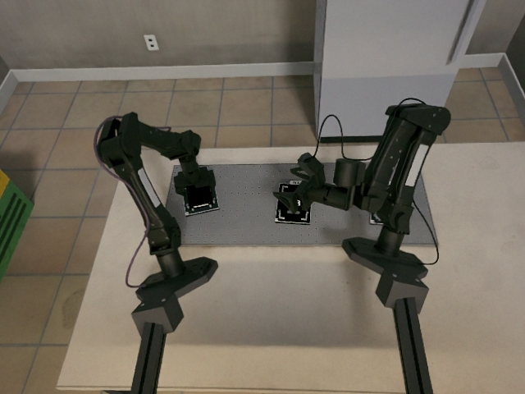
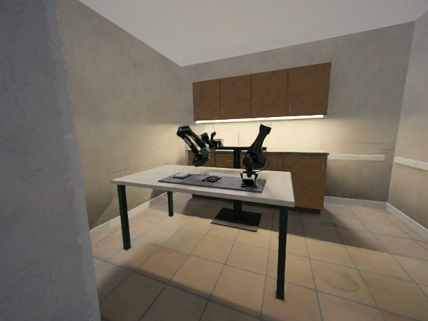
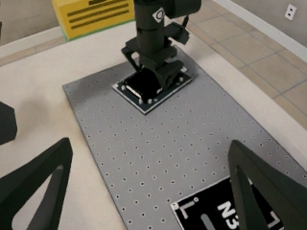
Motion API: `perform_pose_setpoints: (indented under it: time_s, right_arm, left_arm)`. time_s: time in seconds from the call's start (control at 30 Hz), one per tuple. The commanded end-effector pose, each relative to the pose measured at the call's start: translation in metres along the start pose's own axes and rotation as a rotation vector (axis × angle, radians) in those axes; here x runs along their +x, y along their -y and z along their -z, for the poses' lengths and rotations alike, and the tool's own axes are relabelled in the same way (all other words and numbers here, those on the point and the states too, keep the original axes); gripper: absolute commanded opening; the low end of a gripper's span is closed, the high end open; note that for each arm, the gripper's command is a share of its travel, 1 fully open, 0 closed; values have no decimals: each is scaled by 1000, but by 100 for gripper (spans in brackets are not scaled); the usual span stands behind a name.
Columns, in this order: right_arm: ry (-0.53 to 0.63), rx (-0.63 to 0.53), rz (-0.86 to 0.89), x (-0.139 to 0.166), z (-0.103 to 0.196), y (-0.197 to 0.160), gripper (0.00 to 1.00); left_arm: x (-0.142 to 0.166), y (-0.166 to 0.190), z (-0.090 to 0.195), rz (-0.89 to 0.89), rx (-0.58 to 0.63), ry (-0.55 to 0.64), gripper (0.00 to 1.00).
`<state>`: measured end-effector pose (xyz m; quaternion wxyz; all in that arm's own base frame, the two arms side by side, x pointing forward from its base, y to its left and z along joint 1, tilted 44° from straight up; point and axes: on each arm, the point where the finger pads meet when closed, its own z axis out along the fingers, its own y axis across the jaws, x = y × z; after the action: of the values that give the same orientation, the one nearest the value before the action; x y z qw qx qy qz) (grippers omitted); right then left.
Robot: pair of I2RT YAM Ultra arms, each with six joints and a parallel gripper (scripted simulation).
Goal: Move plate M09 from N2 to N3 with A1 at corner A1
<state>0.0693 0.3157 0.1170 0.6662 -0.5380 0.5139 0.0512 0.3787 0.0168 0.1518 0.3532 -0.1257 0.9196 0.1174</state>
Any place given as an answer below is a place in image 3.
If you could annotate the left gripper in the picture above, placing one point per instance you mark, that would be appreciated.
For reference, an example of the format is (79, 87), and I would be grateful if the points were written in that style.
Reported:
(154, 46)

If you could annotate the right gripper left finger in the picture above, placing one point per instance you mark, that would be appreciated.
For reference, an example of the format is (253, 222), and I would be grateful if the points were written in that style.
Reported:
(18, 186)

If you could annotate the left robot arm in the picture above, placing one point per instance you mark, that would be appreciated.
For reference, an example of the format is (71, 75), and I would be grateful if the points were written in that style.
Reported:
(149, 14)

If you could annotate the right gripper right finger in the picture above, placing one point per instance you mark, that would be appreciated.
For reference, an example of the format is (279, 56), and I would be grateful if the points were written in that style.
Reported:
(287, 197)

